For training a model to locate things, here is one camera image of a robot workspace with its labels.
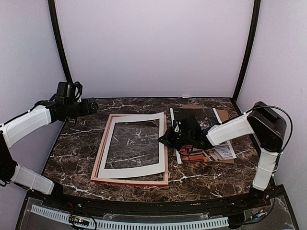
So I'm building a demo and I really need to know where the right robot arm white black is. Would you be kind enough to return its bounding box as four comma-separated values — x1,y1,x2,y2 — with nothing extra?
158,102,287,208

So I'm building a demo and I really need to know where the cat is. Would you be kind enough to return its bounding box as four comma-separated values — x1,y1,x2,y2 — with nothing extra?
172,107,237,163

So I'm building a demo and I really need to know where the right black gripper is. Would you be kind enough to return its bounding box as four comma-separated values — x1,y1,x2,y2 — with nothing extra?
158,126,193,151

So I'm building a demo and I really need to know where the right black corner post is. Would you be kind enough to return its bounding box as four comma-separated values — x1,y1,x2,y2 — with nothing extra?
232,0,261,103

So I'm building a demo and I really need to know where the red wooden picture frame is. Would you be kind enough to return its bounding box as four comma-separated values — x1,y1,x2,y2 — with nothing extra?
91,113,169,187

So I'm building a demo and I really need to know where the white photo mat board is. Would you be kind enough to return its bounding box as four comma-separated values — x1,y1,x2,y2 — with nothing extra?
100,121,164,179

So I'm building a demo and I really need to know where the black corner post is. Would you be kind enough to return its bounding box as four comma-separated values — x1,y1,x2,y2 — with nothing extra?
48,0,73,84
232,0,261,103

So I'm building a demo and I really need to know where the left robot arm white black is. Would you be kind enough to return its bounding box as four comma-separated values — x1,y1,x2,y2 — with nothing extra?
0,98,98,209

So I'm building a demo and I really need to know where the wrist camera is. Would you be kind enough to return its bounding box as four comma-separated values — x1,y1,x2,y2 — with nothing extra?
54,81,83,105
173,119,181,133

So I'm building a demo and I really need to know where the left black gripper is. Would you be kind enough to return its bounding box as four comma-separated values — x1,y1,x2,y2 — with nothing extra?
66,97,98,119

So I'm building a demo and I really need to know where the left black corner post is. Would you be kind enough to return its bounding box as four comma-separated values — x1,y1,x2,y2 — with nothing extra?
48,0,73,84

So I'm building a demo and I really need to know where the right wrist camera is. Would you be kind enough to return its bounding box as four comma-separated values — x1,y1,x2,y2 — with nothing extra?
173,119,181,133

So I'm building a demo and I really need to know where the white slotted cable duct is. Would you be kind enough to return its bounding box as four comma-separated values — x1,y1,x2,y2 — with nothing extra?
30,205,229,230

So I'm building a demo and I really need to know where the clear acrylic sheet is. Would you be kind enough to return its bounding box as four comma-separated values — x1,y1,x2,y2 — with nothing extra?
105,119,159,169

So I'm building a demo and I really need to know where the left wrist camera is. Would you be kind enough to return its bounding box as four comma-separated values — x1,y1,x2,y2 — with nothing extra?
54,81,83,105

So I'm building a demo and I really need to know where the black front rail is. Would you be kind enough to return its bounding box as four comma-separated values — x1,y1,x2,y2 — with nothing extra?
23,185,285,216

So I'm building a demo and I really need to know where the brown frame backing board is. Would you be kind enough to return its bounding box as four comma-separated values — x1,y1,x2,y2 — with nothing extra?
179,104,237,164

